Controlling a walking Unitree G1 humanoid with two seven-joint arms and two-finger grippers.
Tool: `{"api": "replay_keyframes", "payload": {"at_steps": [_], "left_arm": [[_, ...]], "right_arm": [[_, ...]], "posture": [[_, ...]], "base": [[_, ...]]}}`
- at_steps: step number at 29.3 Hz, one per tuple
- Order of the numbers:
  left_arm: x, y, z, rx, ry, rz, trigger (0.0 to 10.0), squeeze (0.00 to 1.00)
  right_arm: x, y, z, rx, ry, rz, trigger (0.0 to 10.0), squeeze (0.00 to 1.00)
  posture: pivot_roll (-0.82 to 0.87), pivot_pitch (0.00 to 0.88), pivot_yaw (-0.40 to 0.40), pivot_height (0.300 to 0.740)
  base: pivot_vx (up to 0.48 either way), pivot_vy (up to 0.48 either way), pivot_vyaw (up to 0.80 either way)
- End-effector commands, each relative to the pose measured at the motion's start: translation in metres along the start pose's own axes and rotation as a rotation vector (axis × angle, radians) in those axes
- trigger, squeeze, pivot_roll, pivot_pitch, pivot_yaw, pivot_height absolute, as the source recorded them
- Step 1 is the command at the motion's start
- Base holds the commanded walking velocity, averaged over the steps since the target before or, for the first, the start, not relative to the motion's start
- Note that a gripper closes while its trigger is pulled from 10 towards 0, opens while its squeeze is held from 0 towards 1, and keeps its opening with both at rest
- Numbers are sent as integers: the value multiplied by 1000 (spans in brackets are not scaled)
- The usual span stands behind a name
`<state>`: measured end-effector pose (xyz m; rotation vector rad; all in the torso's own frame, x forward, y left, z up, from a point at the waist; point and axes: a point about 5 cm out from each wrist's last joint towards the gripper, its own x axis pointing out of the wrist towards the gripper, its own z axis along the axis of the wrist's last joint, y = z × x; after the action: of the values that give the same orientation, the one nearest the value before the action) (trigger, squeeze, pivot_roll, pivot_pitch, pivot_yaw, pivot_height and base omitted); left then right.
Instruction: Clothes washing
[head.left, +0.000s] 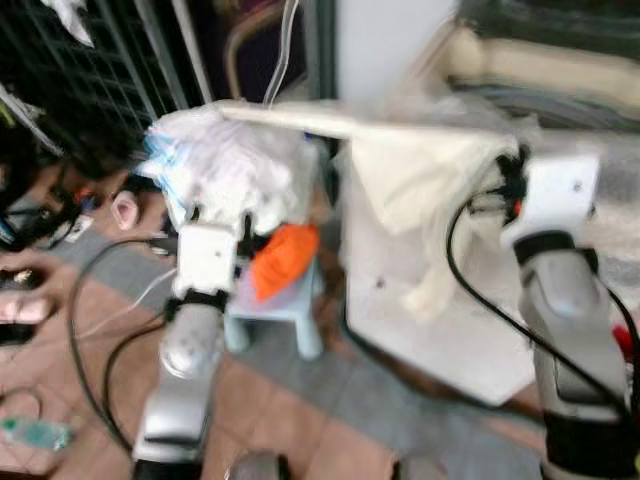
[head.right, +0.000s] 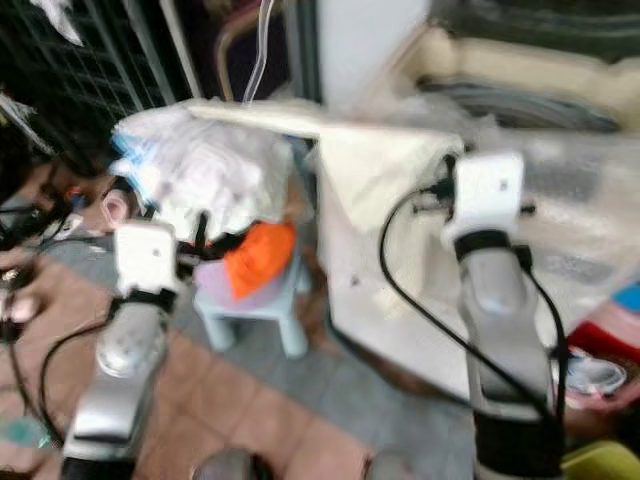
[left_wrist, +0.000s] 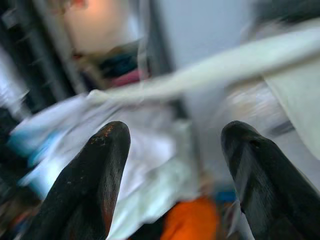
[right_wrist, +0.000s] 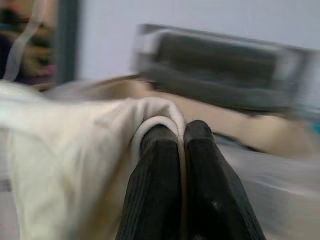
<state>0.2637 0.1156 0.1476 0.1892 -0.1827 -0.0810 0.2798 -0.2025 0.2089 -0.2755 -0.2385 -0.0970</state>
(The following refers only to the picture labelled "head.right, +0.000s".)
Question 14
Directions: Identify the yellow green bin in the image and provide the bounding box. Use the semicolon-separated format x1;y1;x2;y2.
560;440;640;480

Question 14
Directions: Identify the light blue plastic stool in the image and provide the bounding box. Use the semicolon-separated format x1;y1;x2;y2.
190;240;311;359

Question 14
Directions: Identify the beige basin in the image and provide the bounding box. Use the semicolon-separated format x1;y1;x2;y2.
410;20;640;131

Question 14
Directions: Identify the cream cloth garment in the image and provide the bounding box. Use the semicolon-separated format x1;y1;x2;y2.
190;98;466;241

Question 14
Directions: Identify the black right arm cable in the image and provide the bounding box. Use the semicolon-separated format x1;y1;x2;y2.
380;188;566;421

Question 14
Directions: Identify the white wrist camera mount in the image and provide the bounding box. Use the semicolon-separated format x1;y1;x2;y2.
112;222;179;299
442;150;529;249

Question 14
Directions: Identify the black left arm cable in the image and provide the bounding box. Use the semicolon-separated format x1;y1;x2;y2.
40;315;131;446

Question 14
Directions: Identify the orange cloth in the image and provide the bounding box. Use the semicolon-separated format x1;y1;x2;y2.
222;220;298;301

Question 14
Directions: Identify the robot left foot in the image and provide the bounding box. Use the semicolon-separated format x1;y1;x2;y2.
192;448;273;480

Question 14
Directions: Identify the small pink object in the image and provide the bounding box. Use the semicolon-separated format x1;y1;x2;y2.
98;190;129;229

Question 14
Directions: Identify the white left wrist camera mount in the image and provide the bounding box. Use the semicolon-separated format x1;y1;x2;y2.
112;222;179;299

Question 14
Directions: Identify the white clothes pile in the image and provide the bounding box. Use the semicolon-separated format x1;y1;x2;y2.
110;105;296;241

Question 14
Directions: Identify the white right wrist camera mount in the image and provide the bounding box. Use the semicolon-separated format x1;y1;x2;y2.
442;150;529;249

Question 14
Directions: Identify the red and blue container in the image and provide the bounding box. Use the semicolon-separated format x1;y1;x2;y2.
565;282;640;366

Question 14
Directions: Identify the person foot in sandal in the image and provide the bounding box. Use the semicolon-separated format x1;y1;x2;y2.
0;265;36;341

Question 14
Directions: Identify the green plastic bottle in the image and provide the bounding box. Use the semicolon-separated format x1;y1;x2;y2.
0;415;51;449

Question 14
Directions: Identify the black wire grid rack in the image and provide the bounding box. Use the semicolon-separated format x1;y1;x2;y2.
0;0;161;131

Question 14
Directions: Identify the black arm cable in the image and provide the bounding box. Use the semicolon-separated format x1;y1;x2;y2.
40;315;131;446
380;188;566;421

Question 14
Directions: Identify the clear plastic hose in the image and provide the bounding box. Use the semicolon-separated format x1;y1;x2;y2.
240;0;279;103

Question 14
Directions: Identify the brown chair frame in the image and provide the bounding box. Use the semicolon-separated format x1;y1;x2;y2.
212;5;301;101

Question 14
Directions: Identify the white bowl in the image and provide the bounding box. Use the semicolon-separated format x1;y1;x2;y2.
565;355;629;401

